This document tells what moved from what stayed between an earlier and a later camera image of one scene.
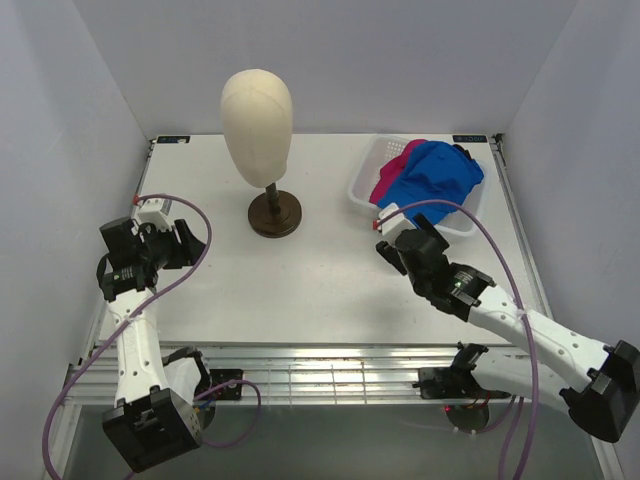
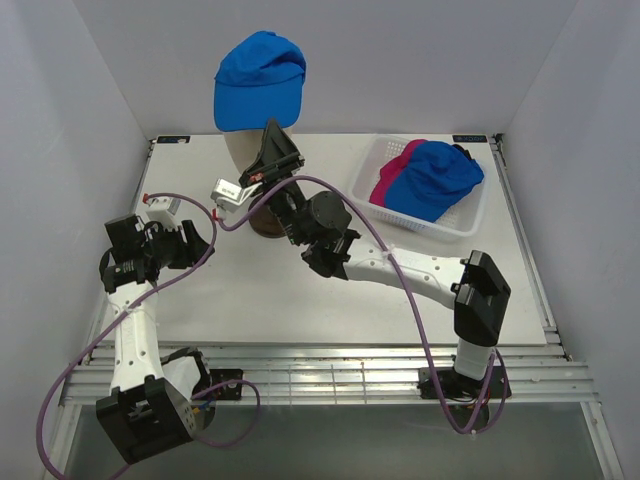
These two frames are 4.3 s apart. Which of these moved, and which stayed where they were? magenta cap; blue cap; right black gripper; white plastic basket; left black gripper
Moved: right black gripper; blue cap
Stayed: white plastic basket; magenta cap; left black gripper
